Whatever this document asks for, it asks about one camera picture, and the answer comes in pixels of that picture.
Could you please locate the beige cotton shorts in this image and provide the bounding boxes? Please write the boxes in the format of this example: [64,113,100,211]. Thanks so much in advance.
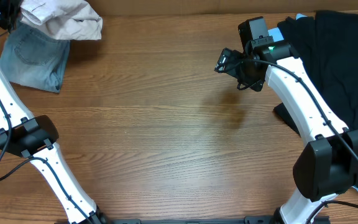
[20,0,103,40]

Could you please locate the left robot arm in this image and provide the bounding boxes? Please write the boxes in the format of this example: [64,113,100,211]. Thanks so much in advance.
[0,1,109,223]

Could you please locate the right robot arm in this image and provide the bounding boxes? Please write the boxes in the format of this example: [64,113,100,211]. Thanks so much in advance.
[215,17,358,223]

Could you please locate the black garment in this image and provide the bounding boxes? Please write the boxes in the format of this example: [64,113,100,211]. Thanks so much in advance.
[273,10,358,191]

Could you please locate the folded light blue jeans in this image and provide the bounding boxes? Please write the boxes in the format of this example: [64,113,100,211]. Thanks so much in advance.
[0,22,70,93]

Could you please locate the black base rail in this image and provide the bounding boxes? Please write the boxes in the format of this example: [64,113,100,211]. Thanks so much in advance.
[54,214,331,224]

